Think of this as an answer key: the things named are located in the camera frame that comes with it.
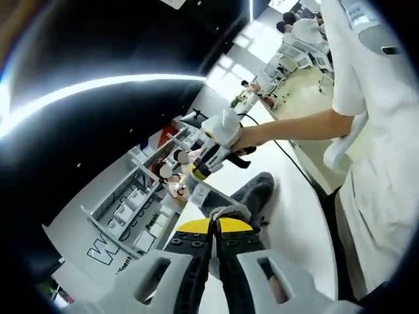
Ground person's right hand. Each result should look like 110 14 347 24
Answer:
232 125 264 153

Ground ceiling light strip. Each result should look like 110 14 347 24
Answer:
0 73 207 140

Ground row of white office chairs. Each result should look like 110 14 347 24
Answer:
261 42 332 96

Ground red and blue banner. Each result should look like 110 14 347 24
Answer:
139 128 171 150

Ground grey chest device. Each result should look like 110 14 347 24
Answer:
357 24 403 56

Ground white shelf unit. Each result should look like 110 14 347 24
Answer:
42 117 204 259

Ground black cable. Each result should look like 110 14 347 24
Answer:
236 113 328 197

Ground group of white storage boxes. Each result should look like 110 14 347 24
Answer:
98 130 194 253

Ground grey towel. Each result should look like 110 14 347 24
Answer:
188 171 276 236

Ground operator in white shirt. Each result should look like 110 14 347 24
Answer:
322 0 419 302

